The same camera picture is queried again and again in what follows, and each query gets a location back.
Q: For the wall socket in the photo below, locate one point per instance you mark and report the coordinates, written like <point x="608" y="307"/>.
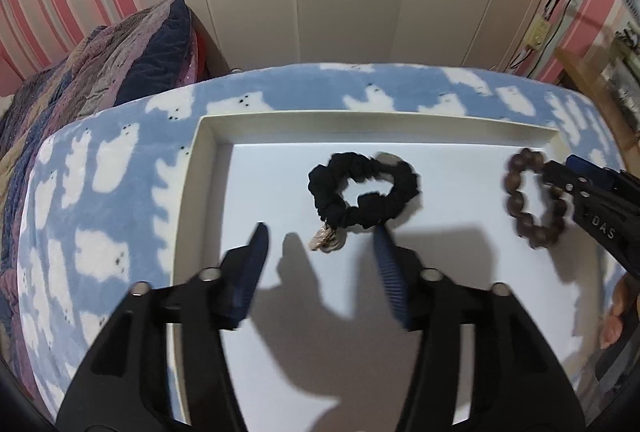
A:
<point x="538" y="31"/>

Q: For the patchwork quilt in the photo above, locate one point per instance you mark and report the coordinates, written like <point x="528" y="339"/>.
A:
<point x="75" y="77"/>

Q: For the blue blanket with white bears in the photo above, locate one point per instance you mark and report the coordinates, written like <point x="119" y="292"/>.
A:
<point x="100" y="212"/>

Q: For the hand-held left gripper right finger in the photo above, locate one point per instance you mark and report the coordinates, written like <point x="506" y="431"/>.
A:
<point x="386" y="267"/>

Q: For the white shallow tray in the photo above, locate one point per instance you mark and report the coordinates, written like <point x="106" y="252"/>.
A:
<point x="280" y="192"/>

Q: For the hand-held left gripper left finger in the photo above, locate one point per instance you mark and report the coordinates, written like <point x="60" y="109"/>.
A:
<point x="250" y="272"/>

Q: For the black scrunchie with charm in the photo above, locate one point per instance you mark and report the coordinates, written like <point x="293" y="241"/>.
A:
<point x="330" y="182"/>

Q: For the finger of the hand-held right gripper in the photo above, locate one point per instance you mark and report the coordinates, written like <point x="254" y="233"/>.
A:
<point x="565" y="182"/>
<point x="587" y="168"/>

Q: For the person's right hand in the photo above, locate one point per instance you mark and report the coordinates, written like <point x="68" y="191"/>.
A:
<point x="620" y="299"/>

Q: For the wooden desk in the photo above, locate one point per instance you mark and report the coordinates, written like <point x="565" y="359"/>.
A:
<point x="590" y="82"/>

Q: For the clear bag of small parts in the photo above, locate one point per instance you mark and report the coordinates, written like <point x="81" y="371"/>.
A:
<point x="625" y="92"/>

